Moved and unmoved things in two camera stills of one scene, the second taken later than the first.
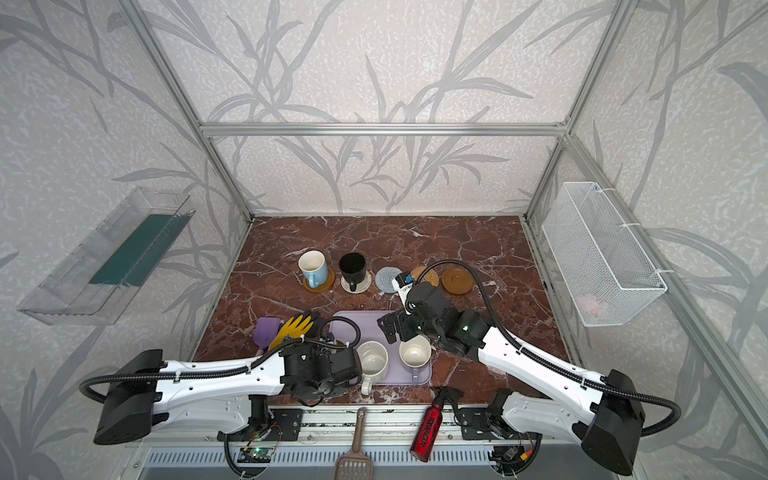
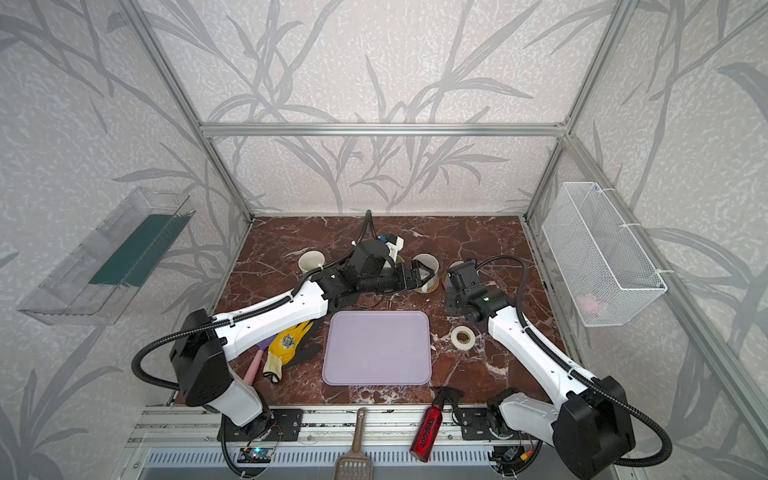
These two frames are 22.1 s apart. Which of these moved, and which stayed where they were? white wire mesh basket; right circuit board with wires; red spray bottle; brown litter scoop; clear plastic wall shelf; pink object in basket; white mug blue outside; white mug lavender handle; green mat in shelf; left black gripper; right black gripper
Moved: right black gripper; white mug lavender handle; left black gripper
Stayed: clear plastic wall shelf; pink object in basket; green mat in shelf; brown litter scoop; right circuit board with wires; white wire mesh basket; red spray bottle; white mug blue outside
